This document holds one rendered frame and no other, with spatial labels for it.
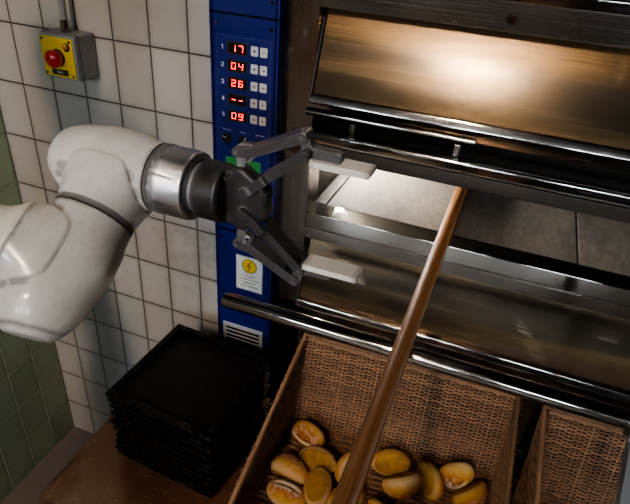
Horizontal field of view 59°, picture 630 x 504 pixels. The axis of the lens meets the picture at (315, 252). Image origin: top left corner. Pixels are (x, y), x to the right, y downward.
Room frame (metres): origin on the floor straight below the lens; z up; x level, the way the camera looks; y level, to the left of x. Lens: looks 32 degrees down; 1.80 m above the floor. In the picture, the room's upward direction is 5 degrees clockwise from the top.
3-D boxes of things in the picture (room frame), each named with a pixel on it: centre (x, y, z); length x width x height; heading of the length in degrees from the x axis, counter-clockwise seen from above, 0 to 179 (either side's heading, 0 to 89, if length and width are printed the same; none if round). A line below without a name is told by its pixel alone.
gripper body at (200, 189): (0.62, 0.10, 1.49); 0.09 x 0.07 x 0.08; 72
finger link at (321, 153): (0.59, 0.00, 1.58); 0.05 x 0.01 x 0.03; 72
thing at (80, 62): (1.33, 0.61, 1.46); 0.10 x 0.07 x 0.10; 72
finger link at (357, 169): (0.58, -0.02, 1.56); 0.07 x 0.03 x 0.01; 72
